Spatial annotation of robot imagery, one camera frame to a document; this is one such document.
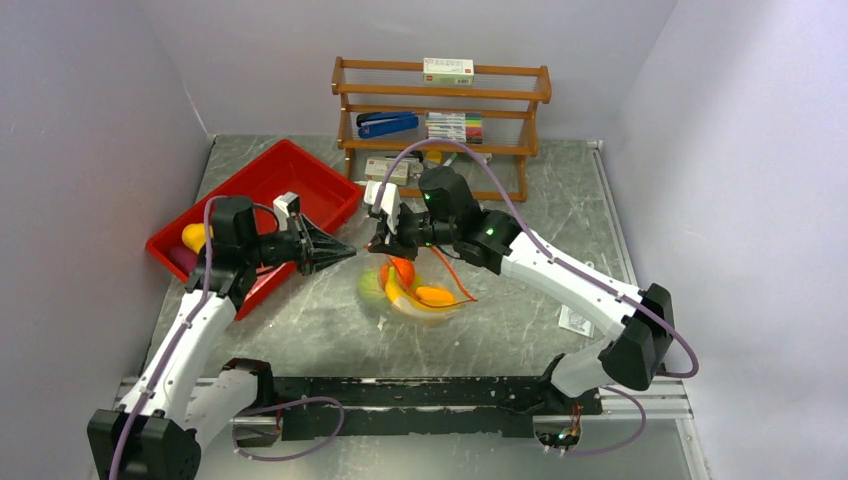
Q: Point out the wooden three-tier shelf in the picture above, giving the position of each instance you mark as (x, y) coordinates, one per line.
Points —
(389, 105)

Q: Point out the green round cabbage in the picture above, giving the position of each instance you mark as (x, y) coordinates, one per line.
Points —
(369, 287)

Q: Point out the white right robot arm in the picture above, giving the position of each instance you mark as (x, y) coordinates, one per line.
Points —
(632, 321)

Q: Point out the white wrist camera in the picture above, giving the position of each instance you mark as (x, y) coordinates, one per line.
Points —
(383, 204)
(287, 211)

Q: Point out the purple eggplant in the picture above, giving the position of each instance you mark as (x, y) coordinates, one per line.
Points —
(183, 258)

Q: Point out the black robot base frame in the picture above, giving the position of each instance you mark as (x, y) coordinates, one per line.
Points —
(307, 408)

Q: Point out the red plastic tray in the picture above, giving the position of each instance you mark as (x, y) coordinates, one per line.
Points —
(285, 192)

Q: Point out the orange red pepper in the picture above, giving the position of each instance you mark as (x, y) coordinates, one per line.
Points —
(405, 271)

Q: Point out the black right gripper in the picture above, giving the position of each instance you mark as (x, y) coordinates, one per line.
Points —
(395, 244)

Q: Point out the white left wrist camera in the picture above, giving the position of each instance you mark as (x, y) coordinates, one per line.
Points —
(287, 211)

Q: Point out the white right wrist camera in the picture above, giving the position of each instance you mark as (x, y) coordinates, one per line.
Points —
(383, 204)

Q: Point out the yellow orange bell pepper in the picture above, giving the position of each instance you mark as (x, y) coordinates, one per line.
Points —
(435, 297)

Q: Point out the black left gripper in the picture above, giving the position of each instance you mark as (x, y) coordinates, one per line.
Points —
(314, 250)

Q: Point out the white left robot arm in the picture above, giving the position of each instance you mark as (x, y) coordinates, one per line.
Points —
(161, 426)

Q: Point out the blue stapler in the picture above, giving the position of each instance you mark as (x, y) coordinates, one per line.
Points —
(377, 124)

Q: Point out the white box on top shelf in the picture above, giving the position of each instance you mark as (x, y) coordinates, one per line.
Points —
(445, 71)

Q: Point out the pack of coloured markers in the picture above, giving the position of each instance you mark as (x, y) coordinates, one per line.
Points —
(465, 127)

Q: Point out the yellow pear squash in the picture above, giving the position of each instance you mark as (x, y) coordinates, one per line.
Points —
(194, 236)

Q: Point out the clear zip top bag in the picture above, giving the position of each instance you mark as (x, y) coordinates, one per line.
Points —
(434, 270)

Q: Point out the white paper card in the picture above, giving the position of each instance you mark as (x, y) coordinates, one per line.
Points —
(571, 321)

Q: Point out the white staples box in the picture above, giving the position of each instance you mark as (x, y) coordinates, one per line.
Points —
(376, 169)

